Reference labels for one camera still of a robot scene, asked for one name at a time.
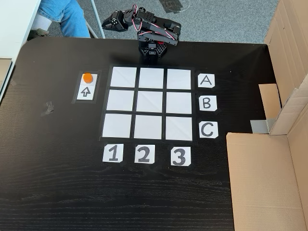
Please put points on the round orange token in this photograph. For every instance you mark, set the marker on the round orange token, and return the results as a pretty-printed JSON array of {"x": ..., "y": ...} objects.
[{"x": 87, "y": 78}]

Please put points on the white grid sheet black tape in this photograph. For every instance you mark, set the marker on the white grid sheet black tape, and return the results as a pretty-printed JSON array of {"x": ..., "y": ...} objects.
[{"x": 122, "y": 77}]

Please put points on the white metal desk leg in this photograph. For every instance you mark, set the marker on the white metal desk leg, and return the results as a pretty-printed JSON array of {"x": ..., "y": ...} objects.
[{"x": 97, "y": 19}]

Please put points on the person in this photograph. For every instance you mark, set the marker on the person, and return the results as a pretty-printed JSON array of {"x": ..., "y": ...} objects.
[{"x": 69, "y": 16}]

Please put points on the red and black clamp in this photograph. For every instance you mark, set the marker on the red and black clamp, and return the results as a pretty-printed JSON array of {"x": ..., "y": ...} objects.
[{"x": 160, "y": 42}]

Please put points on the black floor tape patch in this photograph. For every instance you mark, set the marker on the black floor tape patch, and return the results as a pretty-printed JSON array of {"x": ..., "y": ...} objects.
[{"x": 173, "y": 4}]

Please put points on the white arrow paper sheet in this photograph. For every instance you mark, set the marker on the white arrow paper sheet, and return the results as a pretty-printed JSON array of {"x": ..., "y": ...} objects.
[{"x": 80, "y": 96}]

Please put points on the white desk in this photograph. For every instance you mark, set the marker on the white desk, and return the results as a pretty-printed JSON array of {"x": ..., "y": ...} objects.
[{"x": 16, "y": 24}]

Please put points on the paper sheet letter A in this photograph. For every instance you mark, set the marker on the paper sheet letter A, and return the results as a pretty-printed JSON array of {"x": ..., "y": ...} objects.
[{"x": 206, "y": 80}]

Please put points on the crumpled clear tape scraps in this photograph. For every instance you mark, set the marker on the crumpled clear tape scraps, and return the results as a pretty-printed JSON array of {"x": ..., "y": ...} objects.
[{"x": 48, "y": 108}]

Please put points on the paper sheet letter B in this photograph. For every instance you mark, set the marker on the paper sheet letter B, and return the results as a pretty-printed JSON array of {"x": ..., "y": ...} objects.
[{"x": 207, "y": 103}]

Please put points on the paper sheet number 1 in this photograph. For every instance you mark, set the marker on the paper sheet number 1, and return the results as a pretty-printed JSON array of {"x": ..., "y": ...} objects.
[{"x": 112, "y": 153}]

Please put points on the paper sheet number 2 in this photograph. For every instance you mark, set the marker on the paper sheet number 2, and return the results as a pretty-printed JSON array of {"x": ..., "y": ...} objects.
[{"x": 144, "y": 154}]

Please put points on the paper sheet letter C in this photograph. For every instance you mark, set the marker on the paper sheet letter C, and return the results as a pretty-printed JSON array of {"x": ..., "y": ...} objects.
[{"x": 208, "y": 130}]

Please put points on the paper sheet number 3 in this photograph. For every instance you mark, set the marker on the paper sheet number 3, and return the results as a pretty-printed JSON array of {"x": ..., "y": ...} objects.
[{"x": 180, "y": 156}]

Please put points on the brown cardboard screen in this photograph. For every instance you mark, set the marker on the brown cardboard screen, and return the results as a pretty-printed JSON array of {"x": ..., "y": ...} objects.
[{"x": 264, "y": 180}]

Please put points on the grey duct tape piece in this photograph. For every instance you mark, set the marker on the grey duct tape piece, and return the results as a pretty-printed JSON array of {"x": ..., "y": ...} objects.
[{"x": 260, "y": 126}]

